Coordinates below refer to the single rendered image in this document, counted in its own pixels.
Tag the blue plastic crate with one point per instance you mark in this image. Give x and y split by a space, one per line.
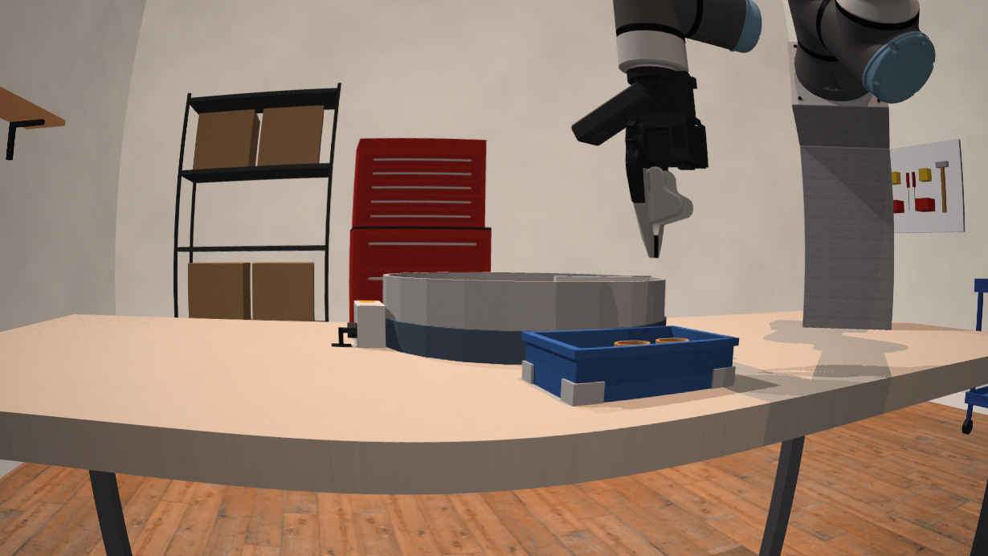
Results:
600 374

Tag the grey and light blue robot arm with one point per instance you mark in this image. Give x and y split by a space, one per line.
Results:
837 48

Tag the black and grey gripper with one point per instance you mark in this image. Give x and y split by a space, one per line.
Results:
648 139

